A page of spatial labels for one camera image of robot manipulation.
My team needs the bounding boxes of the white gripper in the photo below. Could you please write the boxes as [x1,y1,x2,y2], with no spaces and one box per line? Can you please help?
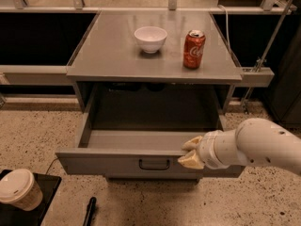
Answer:
[178,130,238,170]

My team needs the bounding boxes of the grey top drawer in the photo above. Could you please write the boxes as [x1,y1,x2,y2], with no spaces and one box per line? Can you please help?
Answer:
[55,85,246,180]

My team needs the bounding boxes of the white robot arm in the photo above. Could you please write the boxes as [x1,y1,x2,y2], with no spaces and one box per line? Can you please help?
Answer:
[178,118,301,175]

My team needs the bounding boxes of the grey metal drawer cabinet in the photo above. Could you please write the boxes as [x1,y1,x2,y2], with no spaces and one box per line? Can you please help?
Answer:
[65,8,244,183]

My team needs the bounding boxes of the red cola can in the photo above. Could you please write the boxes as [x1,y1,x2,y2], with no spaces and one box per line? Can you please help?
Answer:
[183,30,206,69]

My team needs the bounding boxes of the black pen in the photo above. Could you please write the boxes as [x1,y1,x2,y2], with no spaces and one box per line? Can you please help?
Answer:
[83,197,97,226]

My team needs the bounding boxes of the white ceramic bowl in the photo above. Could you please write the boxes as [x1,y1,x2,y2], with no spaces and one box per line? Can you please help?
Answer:
[134,26,167,54]

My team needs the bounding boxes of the white lidded paper cup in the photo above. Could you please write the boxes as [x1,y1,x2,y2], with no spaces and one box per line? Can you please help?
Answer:
[0,169,43,211]

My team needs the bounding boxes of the black tray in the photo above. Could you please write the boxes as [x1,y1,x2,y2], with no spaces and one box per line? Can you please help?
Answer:
[0,169,61,226]

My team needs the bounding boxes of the black power adapter cable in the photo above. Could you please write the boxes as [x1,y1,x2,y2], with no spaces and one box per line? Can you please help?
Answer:
[45,157,60,175]

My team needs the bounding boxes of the white cable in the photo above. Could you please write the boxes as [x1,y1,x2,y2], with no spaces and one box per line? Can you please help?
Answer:
[217,4,232,54]

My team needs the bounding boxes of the metal rail frame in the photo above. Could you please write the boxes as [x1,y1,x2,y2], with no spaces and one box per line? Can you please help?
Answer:
[0,0,301,88]

